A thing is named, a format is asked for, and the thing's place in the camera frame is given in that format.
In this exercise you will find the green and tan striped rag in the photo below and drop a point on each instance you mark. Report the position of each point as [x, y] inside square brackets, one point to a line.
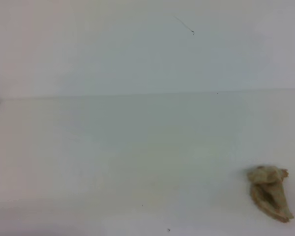
[267, 192]

